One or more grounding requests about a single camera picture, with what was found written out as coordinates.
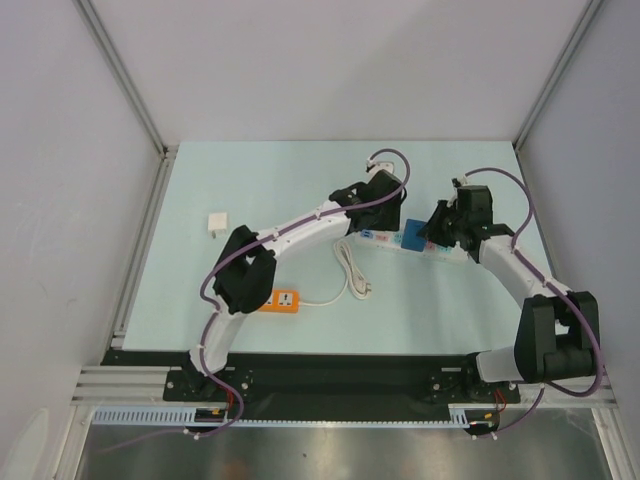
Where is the white power strip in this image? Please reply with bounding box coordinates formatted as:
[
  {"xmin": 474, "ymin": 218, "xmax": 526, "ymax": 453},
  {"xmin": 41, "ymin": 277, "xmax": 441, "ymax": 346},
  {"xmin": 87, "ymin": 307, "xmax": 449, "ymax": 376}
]
[{"xmin": 354, "ymin": 230, "xmax": 468, "ymax": 264}]

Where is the blue cube adapter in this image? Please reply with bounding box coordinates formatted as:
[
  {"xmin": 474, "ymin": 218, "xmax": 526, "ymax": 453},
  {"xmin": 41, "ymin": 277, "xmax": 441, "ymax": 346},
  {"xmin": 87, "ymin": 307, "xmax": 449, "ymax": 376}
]
[{"xmin": 401, "ymin": 219, "xmax": 427, "ymax": 253}]

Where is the white cord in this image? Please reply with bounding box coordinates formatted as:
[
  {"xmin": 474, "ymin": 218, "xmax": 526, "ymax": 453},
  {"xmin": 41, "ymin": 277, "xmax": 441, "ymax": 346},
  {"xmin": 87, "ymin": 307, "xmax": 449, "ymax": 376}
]
[{"xmin": 298, "ymin": 238, "xmax": 374, "ymax": 307}]

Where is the white charger plug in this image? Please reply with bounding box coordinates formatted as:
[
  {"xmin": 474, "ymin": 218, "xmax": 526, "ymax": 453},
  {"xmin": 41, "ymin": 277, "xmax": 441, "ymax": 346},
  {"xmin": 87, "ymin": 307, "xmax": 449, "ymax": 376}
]
[{"xmin": 207, "ymin": 212, "xmax": 229, "ymax": 238}]

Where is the orange power strip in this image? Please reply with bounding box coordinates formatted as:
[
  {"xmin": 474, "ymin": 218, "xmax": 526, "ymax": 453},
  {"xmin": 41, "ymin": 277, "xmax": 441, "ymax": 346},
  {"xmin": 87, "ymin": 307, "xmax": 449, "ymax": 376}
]
[{"xmin": 258, "ymin": 289, "xmax": 300, "ymax": 314}]

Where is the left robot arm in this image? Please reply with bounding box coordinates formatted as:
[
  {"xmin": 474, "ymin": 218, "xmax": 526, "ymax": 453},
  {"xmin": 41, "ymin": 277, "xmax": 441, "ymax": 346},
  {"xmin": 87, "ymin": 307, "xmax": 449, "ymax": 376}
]
[{"xmin": 182, "ymin": 170, "xmax": 408, "ymax": 400}]

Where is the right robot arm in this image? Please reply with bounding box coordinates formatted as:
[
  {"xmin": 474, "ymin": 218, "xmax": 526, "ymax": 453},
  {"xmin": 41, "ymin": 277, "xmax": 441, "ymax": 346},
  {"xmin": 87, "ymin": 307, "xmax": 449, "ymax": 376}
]
[{"xmin": 419, "ymin": 182, "xmax": 604, "ymax": 401}]

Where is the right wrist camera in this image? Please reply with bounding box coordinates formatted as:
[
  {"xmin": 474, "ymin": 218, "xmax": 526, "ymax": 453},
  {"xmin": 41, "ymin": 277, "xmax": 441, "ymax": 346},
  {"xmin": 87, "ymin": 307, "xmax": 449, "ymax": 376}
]
[{"xmin": 450, "ymin": 176, "xmax": 476, "ymax": 209}]

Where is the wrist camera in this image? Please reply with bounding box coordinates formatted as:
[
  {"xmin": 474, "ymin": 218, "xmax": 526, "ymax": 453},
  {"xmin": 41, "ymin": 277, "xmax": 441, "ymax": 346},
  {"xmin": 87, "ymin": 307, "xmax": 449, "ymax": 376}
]
[
  {"xmin": 366, "ymin": 157, "xmax": 395, "ymax": 177},
  {"xmin": 450, "ymin": 176, "xmax": 476, "ymax": 209}
]

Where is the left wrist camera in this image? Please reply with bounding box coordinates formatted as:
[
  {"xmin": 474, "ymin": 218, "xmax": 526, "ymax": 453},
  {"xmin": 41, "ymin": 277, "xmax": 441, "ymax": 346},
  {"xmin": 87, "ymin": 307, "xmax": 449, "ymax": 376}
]
[{"xmin": 366, "ymin": 157, "xmax": 395, "ymax": 177}]

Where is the white cable duct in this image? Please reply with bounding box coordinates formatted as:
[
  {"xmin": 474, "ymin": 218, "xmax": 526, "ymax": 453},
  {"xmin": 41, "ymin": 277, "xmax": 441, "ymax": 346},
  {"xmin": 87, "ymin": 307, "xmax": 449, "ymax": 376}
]
[{"xmin": 91, "ymin": 404, "xmax": 501, "ymax": 429}]

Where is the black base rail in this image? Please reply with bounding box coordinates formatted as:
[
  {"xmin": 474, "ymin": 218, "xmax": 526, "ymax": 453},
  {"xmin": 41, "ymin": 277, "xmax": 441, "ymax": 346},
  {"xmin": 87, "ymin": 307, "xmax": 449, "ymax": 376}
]
[{"xmin": 102, "ymin": 349, "xmax": 523, "ymax": 417}]

